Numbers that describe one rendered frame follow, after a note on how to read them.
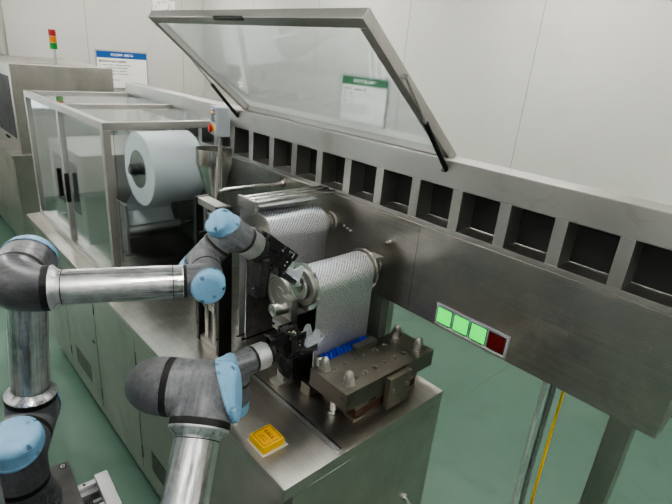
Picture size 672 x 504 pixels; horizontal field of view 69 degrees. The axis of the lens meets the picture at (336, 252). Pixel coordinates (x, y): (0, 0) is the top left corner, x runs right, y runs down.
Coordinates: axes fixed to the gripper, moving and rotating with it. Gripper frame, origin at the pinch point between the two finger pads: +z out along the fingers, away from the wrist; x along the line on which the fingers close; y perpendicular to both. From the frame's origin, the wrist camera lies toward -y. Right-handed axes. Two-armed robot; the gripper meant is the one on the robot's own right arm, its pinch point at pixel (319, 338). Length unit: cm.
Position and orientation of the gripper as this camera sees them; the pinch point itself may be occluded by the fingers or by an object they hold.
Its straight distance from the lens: 154.1
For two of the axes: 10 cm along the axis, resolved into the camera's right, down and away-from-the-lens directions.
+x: -6.7, -3.2, 6.6
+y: 0.8, -9.3, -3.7
